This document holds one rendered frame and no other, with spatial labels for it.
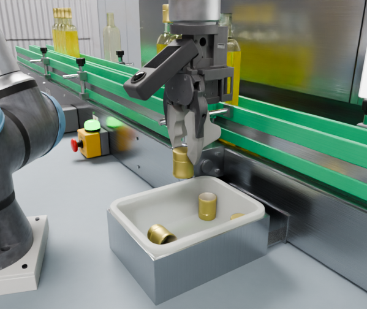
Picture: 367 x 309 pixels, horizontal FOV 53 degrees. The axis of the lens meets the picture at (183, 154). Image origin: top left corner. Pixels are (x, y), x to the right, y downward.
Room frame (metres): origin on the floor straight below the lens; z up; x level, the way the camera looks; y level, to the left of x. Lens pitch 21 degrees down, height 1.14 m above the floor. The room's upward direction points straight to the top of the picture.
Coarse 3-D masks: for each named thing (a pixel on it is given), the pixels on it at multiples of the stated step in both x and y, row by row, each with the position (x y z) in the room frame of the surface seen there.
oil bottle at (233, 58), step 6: (228, 42) 0.81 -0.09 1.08; (234, 42) 0.82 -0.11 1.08; (228, 48) 0.81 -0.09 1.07; (234, 48) 0.82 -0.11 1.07; (240, 48) 0.83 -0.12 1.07; (228, 54) 0.81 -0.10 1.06; (234, 54) 0.82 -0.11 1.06; (240, 54) 0.83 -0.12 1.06; (228, 60) 0.81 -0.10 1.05; (234, 60) 0.82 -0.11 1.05; (240, 60) 0.83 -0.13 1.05; (234, 66) 0.82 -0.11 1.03; (234, 72) 0.82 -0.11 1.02; (228, 78) 0.81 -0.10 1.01; (234, 78) 0.82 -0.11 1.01; (228, 84) 0.81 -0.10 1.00; (234, 84) 0.82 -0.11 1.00; (228, 90) 0.81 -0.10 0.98; (234, 90) 0.82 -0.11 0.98; (234, 96) 0.82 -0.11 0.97; (228, 102) 0.81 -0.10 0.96; (234, 102) 0.82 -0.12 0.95
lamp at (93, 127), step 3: (90, 120) 1.02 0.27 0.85; (93, 120) 1.03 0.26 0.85; (96, 120) 1.03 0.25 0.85; (87, 123) 1.01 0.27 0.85; (90, 123) 1.01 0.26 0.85; (93, 123) 1.01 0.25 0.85; (96, 123) 1.01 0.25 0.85; (99, 123) 1.03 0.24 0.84; (87, 126) 1.01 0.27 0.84; (90, 126) 1.00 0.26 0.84; (93, 126) 1.01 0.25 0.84; (96, 126) 1.01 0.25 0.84; (99, 126) 1.02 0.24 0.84; (87, 129) 1.01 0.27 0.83; (90, 129) 1.00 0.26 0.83; (93, 129) 1.01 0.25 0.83; (96, 129) 1.01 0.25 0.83; (99, 129) 1.02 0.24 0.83
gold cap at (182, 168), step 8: (176, 152) 0.55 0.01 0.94; (184, 152) 0.55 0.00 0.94; (176, 160) 0.55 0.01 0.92; (184, 160) 0.55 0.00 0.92; (176, 168) 0.55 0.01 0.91; (184, 168) 0.55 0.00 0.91; (192, 168) 0.56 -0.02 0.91; (176, 176) 0.55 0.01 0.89; (184, 176) 0.55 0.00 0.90; (192, 176) 0.56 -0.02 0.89
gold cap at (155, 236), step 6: (150, 228) 0.54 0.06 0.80; (156, 228) 0.54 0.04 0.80; (162, 228) 0.54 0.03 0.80; (150, 234) 0.53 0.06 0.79; (156, 234) 0.53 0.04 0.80; (162, 234) 0.52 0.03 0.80; (168, 234) 0.52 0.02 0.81; (150, 240) 0.53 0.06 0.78; (156, 240) 0.52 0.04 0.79; (162, 240) 0.54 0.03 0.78; (168, 240) 0.54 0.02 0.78; (174, 240) 0.53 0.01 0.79
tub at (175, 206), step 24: (144, 192) 0.60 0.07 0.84; (168, 192) 0.62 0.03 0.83; (192, 192) 0.65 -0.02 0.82; (216, 192) 0.64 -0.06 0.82; (240, 192) 0.60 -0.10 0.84; (120, 216) 0.51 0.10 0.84; (144, 216) 0.59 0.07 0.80; (168, 216) 0.61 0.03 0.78; (192, 216) 0.63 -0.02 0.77; (216, 216) 0.63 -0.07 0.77; (240, 216) 0.52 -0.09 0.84; (144, 240) 0.45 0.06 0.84; (192, 240) 0.45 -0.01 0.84
